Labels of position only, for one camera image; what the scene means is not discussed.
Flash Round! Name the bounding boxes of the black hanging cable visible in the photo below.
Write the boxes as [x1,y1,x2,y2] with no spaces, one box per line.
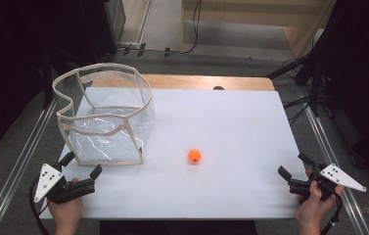
[182,0,204,55]

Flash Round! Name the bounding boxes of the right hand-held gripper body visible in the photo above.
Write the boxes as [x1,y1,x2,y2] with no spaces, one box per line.
[288,162,367,201]

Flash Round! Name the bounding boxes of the orange ball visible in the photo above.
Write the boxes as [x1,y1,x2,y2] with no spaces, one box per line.
[187,149,203,165]

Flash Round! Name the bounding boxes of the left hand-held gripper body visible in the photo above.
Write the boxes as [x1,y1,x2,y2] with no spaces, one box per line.
[33,163,96,206]

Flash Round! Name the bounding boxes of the person's right hand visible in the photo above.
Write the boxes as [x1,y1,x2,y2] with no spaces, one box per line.
[295,181,346,226]

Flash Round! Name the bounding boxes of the black metal stand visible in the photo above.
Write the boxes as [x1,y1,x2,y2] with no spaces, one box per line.
[265,53,324,118]

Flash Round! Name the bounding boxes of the person's left hand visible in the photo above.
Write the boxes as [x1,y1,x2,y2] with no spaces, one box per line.
[47,195,84,228]

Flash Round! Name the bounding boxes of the white board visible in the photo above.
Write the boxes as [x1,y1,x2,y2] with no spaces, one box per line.
[38,86,308,220]

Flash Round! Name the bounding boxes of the wooden table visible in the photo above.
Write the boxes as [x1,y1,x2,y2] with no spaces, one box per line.
[90,73,276,92]

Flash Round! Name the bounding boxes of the hand-held gripper black cable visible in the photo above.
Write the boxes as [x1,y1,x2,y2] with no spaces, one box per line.
[320,186,344,235]
[28,177,51,235]

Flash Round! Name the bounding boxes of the transparent storage box beige trim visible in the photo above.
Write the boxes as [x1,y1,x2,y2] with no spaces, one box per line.
[52,62,156,166]

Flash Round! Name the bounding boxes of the aluminium rail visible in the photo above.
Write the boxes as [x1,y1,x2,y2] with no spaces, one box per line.
[0,97,59,235]
[303,106,369,235]

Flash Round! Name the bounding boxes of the right hand-held gripper black cable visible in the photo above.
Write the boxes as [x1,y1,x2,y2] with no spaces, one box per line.
[320,186,344,235]

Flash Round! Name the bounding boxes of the light wooden furniture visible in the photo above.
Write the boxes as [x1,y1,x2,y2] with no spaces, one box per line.
[180,0,337,61]

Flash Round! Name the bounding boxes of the black curtain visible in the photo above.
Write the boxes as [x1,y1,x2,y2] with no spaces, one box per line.
[0,0,108,163]
[312,0,369,179]

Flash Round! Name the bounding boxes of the left hand-held gripper black cable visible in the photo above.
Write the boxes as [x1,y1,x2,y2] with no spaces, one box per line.
[28,177,51,235]

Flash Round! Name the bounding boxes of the black floor cables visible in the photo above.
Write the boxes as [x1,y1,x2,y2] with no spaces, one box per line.
[282,95,313,127]

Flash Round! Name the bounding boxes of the dark cabinet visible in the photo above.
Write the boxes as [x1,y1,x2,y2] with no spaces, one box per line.
[103,0,127,51]

